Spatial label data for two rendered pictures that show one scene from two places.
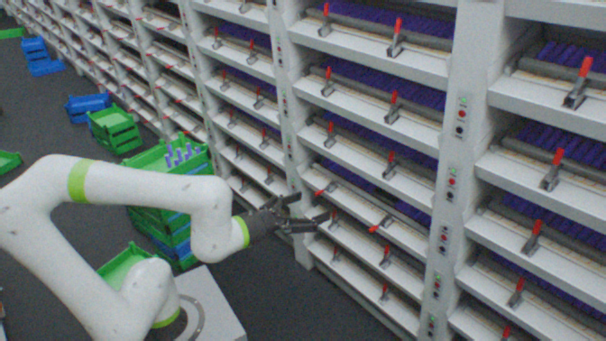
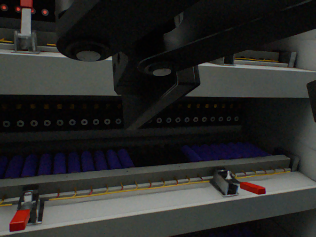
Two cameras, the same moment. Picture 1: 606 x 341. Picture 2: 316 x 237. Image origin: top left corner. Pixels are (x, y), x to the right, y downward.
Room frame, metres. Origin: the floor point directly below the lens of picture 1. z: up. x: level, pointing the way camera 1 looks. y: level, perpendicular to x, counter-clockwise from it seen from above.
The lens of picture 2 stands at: (1.07, 0.13, 0.65)
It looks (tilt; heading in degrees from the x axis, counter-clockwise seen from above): 0 degrees down; 286
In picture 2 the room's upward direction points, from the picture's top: 1 degrees counter-clockwise
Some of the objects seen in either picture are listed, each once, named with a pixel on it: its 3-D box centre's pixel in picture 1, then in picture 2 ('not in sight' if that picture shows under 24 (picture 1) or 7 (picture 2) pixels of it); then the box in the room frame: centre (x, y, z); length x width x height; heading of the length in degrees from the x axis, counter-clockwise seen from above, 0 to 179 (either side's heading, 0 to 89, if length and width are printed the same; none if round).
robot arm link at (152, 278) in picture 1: (151, 294); not in sight; (0.93, 0.48, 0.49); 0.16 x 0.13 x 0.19; 165
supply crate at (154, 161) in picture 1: (168, 159); not in sight; (1.65, 0.56, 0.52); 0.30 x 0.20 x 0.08; 136
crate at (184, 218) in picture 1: (180, 202); not in sight; (1.65, 0.56, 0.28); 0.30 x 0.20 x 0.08; 136
